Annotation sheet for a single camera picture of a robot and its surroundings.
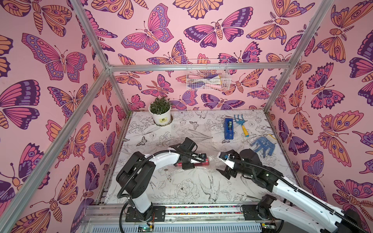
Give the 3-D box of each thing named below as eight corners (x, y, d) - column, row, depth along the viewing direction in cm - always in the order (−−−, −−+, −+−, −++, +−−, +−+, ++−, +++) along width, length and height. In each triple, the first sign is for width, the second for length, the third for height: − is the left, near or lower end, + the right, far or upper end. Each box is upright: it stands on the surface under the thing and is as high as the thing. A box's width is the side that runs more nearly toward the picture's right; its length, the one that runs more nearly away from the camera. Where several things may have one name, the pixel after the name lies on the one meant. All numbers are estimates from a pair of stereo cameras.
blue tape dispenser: (224, 139, 105) (226, 133, 100) (224, 123, 115) (226, 117, 110) (231, 140, 105) (234, 134, 99) (231, 124, 114) (233, 118, 109)
